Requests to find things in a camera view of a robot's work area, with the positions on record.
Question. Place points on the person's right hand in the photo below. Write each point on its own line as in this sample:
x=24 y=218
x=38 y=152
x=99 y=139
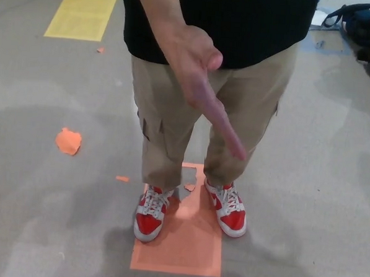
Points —
x=195 y=67

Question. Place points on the person's right forearm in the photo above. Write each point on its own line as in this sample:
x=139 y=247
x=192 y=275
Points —
x=145 y=9

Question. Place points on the person's left red white sneaker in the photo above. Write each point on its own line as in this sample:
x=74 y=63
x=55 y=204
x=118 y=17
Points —
x=230 y=215

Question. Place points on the person's red white sneaker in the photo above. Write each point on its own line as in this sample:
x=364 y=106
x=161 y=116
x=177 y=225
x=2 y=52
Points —
x=230 y=215
x=149 y=219

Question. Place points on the person's right red white sneaker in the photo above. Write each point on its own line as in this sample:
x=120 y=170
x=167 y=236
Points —
x=149 y=219

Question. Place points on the khaki cargo trousers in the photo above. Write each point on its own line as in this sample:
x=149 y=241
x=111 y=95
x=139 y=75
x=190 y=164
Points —
x=161 y=118

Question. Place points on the black t-shirt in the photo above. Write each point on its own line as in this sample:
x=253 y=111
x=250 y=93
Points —
x=247 y=24

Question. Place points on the tiny orange paper scrap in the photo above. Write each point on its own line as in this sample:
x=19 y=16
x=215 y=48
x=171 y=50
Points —
x=100 y=50

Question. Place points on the curled orange paper scrap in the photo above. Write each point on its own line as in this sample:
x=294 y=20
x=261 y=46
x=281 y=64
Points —
x=190 y=187

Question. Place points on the yellow rectangular floor sheet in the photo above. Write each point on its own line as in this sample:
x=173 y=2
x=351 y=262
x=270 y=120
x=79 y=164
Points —
x=81 y=15

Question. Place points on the thin orange paper strip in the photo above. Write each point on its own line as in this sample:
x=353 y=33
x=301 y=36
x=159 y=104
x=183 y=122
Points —
x=122 y=179

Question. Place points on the white paper sheet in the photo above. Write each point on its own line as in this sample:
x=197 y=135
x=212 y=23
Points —
x=318 y=17

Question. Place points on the large crumpled orange paper scrap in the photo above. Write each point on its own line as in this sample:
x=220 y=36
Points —
x=68 y=141

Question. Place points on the dark blue backpack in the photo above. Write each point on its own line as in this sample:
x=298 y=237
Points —
x=364 y=24

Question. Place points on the orange rectangular floor sheet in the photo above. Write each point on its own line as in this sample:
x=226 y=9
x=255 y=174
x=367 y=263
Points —
x=185 y=244

